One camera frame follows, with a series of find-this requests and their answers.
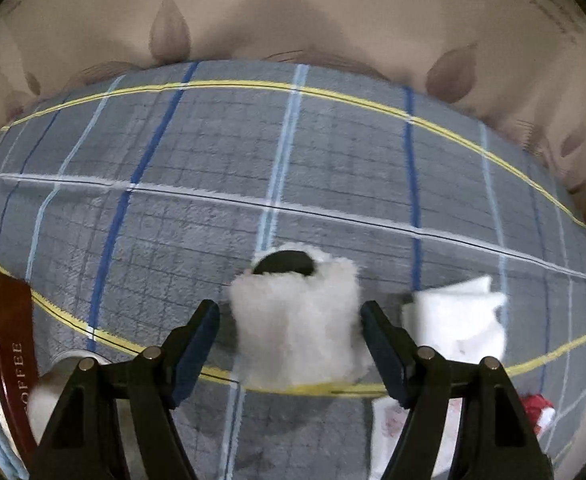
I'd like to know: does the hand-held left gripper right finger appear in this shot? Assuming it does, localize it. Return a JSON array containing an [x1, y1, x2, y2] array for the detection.
[[360, 300, 556, 480]]

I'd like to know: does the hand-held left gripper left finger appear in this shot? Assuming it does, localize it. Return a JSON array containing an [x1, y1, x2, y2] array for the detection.
[[30, 299, 222, 480]]

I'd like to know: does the dark red coffee container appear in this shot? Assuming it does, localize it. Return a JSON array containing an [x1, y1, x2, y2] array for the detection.
[[0, 272, 42, 450]]

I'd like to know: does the white cloth with red print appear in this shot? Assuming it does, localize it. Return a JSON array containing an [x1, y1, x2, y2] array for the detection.
[[370, 394, 464, 479]]

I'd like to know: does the steel bowl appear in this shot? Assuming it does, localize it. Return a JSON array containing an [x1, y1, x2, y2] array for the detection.
[[37, 349, 118, 386]]

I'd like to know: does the red white striped cloth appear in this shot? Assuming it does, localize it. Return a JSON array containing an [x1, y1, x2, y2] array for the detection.
[[520, 394, 558, 437]]

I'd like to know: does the grey plaid blanket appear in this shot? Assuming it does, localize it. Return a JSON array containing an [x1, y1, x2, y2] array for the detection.
[[0, 60, 586, 480]]

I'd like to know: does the beige patterned curtain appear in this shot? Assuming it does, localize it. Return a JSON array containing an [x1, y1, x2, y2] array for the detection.
[[0, 0, 586, 306]]

